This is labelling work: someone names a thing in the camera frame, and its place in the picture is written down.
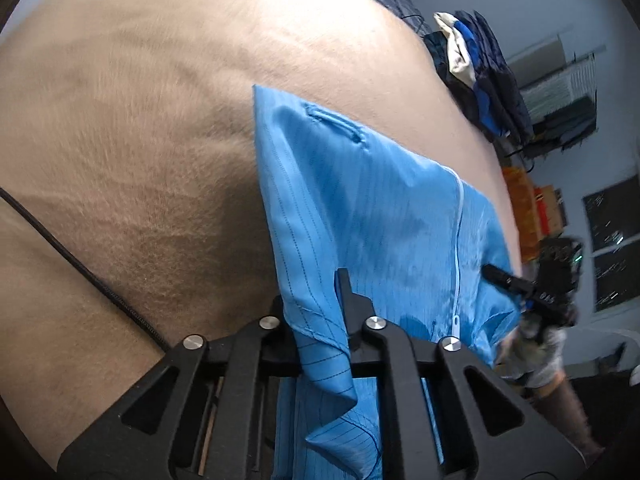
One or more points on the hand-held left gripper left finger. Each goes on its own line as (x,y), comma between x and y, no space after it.
(275,347)

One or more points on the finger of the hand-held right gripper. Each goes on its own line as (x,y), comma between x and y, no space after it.
(500,276)

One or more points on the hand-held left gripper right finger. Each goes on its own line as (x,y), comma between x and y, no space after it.
(351,320)

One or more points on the blue work coat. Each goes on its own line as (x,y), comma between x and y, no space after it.
(380,210)

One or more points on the person's right forearm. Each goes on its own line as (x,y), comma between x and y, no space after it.
(570,420)

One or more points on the pile of dark clothes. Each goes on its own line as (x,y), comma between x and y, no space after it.
(505,85)

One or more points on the person's right hand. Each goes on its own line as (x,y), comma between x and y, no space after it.
(540,355)

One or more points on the orange box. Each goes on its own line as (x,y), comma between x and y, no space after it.
(520,210)

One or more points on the brown cardboard box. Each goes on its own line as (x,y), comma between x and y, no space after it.
(550,207)

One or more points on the white curved furniture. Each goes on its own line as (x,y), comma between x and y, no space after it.
(605,345)

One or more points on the blue black jacket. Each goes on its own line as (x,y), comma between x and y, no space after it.
(482,95)

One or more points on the white air conditioner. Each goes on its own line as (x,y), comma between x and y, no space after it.
(560,85)

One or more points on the cream white garment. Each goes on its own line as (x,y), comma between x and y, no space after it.
(457,55)

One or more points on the tan mat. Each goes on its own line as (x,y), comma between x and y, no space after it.
(150,110)

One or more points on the black wall panel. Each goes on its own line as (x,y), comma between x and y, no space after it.
(612,215)
(617,280)

